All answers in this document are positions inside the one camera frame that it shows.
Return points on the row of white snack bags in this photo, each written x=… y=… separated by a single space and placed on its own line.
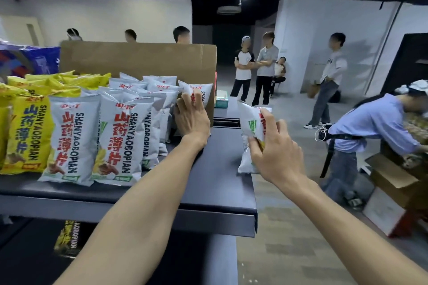
x=73 y=134

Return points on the yellow snack packet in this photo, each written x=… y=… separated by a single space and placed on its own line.
x=68 y=238

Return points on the row of yellow snack bags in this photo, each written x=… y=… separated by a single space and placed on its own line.
x=30 y=127

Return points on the person's left hand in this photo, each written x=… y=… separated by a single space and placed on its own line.
x=192 y=124

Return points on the person's right forearm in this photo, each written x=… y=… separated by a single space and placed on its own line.
x=341 y=228

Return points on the round ceiling lamp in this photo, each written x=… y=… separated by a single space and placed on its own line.
x=229 y=10

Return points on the small teal box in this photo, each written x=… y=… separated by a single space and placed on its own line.
x=221 y=99

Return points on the person's left forearm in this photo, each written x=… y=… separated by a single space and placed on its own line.
x=140 y=214

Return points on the red stool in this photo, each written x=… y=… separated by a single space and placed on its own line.
x=413 y=224

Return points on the person's right thumb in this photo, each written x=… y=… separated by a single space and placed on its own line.
x=256 y=149

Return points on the brown cardboard box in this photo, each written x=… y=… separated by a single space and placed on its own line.
x=133 y=57

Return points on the white cardboard box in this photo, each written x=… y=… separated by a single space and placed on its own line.
x=383 y=211

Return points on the brown paper bag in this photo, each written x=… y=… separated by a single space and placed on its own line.
x=312 y=90

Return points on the white snack packet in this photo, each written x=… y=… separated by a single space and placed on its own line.
x=249 y=117
x=208 y=92

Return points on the dark metal shelf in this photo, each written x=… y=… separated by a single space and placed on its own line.
x=217 y=181

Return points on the open cardboard box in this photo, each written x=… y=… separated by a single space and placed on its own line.
x=394 y=178

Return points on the blue printed package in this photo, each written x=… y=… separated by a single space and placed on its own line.
x=20 y=61

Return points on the person's right hand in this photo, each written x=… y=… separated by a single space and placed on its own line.
x=282 y=158

